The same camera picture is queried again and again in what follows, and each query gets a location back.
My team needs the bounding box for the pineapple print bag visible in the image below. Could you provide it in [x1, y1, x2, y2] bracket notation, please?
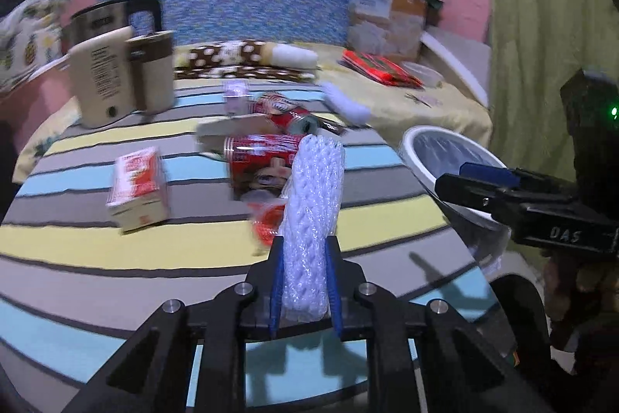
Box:
[0, 0, 73, 94]

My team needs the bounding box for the white foam net sleeve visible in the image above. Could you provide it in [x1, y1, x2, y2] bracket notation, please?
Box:
[321, 81, 373, 126]
[280, 135, 346, 324]

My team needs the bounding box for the red picture drink can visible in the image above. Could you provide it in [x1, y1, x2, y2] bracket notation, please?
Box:
[225, 133, 310, 201]

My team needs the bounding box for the striped tablecloth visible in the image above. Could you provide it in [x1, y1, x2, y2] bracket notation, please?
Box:
[0, 79, 513, 413]

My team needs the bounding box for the steel kettle with black handle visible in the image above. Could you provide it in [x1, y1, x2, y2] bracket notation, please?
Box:
[68, 0, 162, 51]

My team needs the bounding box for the white bed rail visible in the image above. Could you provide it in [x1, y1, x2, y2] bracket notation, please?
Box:
[421, 31, 489, 106]

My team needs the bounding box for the clear plastic bowl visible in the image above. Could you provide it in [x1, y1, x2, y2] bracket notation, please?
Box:
[401, 61, 443, 89]

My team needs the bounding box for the cream and brown electric jug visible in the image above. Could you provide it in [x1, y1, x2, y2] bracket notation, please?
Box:
[68, 26, 175, 128]

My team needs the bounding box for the brown snack wrapper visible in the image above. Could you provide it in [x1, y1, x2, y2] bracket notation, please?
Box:
[314, 115, 349, 138]

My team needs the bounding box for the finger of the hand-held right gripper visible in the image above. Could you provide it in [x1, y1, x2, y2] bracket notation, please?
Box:
[434, 173, 523, 220]
[459, 162, 542, 196]

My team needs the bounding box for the red plaid cloth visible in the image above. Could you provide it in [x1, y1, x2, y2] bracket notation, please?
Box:
[341, 49, 424, 87]

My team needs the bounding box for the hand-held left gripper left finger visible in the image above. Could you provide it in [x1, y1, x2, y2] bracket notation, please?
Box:
[72, 237, 285, 413]

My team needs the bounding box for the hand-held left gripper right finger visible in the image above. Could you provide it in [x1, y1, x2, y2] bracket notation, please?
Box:
[327, 237, 547, 413]

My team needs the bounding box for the green curtain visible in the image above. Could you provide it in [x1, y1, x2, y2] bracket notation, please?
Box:
[476, 0, 619, 182]

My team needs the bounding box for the cardboard box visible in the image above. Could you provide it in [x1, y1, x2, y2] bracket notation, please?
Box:
[345, 0, 443, 60]

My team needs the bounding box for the small purple box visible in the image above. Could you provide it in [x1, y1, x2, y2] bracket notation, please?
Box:
[222, 79, 252, 114]

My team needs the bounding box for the white trash bin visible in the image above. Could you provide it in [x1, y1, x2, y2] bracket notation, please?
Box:
[399, 125, 513, 283]

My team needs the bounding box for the person's right hand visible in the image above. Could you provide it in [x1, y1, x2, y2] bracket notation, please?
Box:
[544, 248, 619, 322]

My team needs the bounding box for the brown polka dot blanket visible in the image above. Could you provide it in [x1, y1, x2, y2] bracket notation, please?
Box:
[174, 39, 320, 81]

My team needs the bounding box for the yellow bed sheet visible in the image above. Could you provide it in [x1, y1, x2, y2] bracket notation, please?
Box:
[12, 40, 494, 182]

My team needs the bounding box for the red and white milk carton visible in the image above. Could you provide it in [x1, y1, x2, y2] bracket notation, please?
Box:
[106, 147, 170, 232]

